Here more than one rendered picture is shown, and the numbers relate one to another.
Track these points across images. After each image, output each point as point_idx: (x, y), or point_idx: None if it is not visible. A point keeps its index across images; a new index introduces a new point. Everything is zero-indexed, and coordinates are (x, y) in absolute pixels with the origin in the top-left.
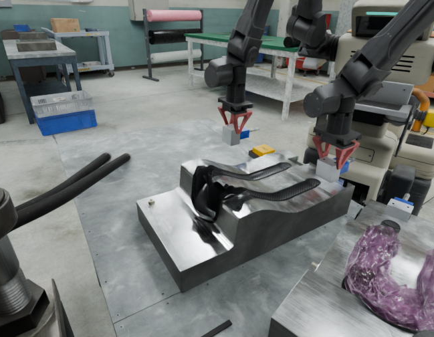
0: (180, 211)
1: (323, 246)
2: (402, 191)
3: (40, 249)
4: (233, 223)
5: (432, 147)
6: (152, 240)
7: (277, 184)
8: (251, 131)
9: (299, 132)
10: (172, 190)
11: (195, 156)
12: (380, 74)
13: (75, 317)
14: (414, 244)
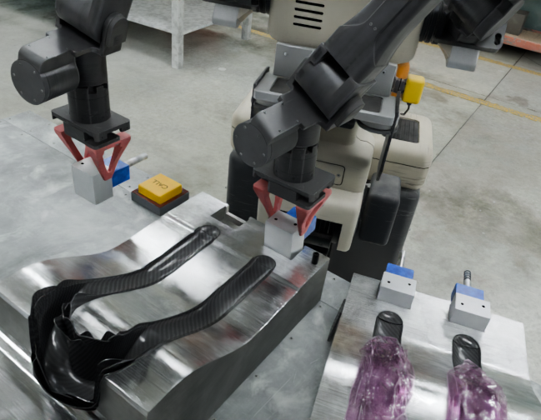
0: (14, 396)
1: (295, 380)
2: (386, 218)
3: None
4: (136, 418)
5: (419, 139)
6: None
7: (202, 282)
8: (133, 164)
9: (207, 90)
10: None
11: (19, 219)
12: (360, 89)
13: None
14: (426, 352)
